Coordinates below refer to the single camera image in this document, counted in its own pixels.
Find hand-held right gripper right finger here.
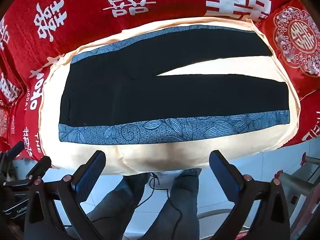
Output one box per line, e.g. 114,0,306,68
209,150,291,240

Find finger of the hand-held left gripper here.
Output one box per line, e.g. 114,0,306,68
26,156,52,181
4,141,26,161

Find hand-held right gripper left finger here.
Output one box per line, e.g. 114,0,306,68
24,150,107,240

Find black pants with blue stripe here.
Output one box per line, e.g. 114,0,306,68
58,24,291,145

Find person's left leg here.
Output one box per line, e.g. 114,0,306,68
86,172,150,240

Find person's leg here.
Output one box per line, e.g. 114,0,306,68
86,172,150,240
147,168,202,240

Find person's right leg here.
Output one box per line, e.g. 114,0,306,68
147,168,202,240

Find cream cloth cover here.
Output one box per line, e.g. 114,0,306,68
39,16,302,177

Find red embroidered pillow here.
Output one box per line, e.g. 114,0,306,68
259,0,320,99

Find red printed blanket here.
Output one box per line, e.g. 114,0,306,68
0,0,320,163

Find black cable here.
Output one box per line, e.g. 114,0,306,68
89,172,183,232

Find grey metal frame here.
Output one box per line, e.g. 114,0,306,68
275,155,320,240

